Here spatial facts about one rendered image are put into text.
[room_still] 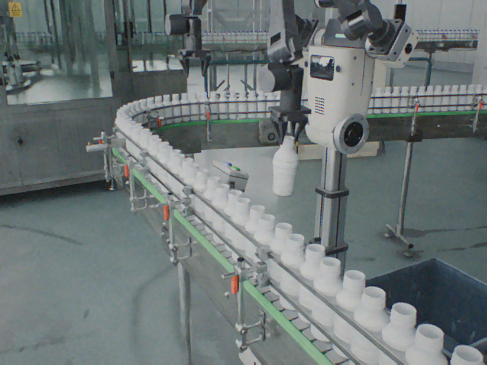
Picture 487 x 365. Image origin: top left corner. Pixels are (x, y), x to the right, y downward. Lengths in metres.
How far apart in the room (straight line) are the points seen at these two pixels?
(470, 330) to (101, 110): 3.66
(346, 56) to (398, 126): 1.60
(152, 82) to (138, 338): 4.45
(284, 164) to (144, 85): 5.34
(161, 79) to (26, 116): 2.63
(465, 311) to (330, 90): 0.86
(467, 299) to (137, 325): 1.82
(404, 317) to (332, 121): 1.09
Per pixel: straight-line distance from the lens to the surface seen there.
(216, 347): 2.55
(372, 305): 0.84
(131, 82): 6.47
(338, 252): 2.02
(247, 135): 2.94
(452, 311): 1.49
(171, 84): 6.64
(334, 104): 1.75
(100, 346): 2.66
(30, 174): 4.50
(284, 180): 1.29
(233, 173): 1.56
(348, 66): 1.73
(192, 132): 2.87
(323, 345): 0.98
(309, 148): 5.54
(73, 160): 4.51
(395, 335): 0.82
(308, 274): 0.96
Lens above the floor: 1.61
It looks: 20 degrees down
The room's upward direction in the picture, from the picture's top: straight up
